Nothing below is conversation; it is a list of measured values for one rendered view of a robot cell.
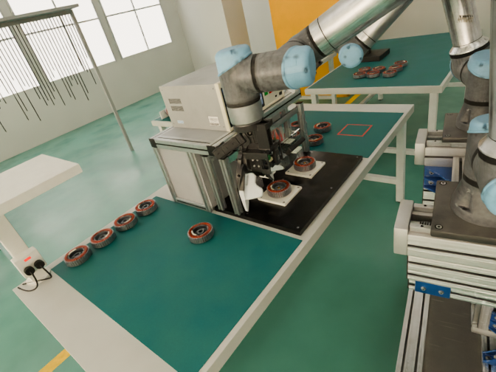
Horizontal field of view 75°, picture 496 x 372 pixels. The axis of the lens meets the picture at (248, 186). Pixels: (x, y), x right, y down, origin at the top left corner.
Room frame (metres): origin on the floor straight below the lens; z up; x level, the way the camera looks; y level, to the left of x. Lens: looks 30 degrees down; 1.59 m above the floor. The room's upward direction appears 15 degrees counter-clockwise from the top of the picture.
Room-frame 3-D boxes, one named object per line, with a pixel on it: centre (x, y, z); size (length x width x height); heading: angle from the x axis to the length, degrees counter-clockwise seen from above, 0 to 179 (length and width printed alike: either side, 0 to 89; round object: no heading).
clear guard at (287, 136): (1.26, -0.11, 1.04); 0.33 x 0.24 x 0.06; 45
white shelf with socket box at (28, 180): (1.13, 0.83, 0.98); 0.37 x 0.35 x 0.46; 135
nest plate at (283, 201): (1.28, -0.14, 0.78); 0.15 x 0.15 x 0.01; 45
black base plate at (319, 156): (1.37, -0.21, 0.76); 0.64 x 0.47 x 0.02; 135
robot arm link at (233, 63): (0.69, -0.04, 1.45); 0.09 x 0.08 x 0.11; 61
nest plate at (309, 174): (1.45, -0.31, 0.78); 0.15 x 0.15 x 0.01; 45
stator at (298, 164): (1.45, -0.31, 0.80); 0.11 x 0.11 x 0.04
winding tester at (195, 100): (1.60, 0.00, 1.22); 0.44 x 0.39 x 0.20; 135
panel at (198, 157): (1.54, -0.04, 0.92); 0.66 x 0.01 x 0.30; 135
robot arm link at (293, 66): (0.66, -0.13, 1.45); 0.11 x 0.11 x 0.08; 61
